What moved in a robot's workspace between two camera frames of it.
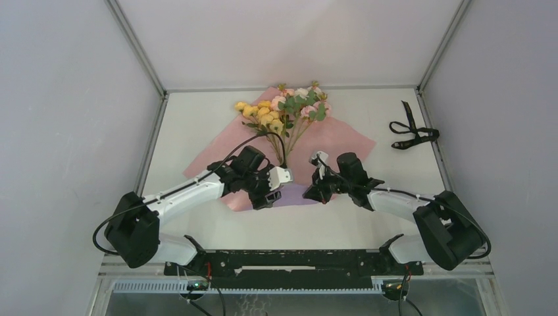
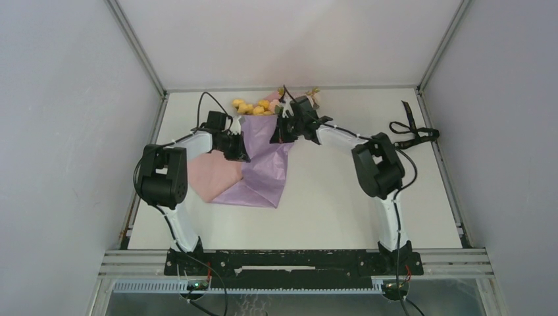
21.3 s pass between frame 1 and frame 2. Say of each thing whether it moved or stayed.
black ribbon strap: stayed
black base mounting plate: stayed
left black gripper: moved
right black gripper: moved
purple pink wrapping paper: moved
